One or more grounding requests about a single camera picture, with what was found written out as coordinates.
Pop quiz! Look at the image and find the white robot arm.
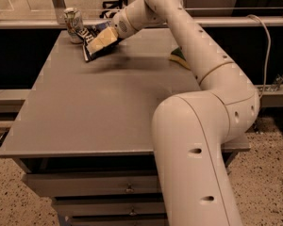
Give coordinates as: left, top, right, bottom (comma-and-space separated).
84, 0, 259, 226

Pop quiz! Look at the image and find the grey drawer cabinet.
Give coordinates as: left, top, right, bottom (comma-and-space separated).
0, 27, 251, 226

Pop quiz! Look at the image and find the blue Kettle chip bag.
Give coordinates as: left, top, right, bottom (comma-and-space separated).
81, 22, 119, 62

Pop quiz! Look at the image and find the middle grey drawer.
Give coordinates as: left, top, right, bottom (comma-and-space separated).
52, 194, 165, 217

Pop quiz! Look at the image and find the bottom grey drawer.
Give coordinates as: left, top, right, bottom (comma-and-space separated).
68, 214, 169, 226

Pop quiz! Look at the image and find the grey drawer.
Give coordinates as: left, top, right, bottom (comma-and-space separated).
23, 170, 161, 198
52, 194, 165, 217
68, 214, 169, 226

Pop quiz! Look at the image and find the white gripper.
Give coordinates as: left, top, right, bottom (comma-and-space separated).
87, 8, 138, 55

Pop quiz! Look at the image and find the white green 7up can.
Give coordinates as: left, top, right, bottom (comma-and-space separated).
64, 8, 84, 44

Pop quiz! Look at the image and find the black office chair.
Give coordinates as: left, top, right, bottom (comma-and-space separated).
99, 0, 127, 19

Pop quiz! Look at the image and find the top grey drawer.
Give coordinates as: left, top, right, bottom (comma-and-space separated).
23, 170, 161, 198

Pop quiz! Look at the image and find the green yellow sponge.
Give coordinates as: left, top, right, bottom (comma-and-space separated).
169, 47, 191, 70

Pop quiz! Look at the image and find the grey metal railing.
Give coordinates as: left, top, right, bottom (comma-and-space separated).
0, 0, 283, 28

